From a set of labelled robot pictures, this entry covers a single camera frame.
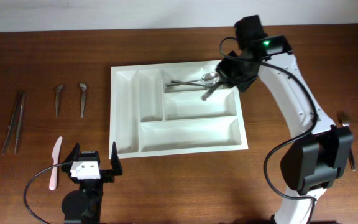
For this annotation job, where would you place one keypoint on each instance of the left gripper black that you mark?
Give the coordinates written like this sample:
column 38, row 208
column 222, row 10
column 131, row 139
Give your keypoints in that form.
column 109, row 174

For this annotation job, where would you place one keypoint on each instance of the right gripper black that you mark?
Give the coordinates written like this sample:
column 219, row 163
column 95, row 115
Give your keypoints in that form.
column 223, row 66

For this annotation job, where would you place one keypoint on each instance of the steel spoon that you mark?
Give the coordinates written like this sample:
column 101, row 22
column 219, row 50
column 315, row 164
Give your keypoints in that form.
column 207, row 80
column 197, row 84

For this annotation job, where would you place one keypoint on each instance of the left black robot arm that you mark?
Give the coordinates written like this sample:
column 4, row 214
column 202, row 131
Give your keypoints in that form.
column 84, row 205

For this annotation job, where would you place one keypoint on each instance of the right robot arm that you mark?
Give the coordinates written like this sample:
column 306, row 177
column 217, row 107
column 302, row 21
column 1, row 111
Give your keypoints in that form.
column 301, row 169

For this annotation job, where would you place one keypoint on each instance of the pink plastic knife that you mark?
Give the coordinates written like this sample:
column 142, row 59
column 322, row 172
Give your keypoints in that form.
column 55, row 156

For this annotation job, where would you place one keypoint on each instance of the white plastic cutlery tray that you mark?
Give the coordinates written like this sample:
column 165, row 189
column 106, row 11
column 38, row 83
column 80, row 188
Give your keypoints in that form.
column 148, row 119

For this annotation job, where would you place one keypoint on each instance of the small steel teaspoon right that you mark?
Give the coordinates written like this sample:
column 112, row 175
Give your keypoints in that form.
column 83, row 88

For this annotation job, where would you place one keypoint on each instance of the small steel teaspoon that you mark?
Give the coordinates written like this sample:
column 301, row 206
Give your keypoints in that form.
column 83, row 88
column 58, row 90

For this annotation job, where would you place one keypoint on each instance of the small steel teaspoon left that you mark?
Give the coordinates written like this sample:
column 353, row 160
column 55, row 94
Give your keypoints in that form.
column 58, row 90

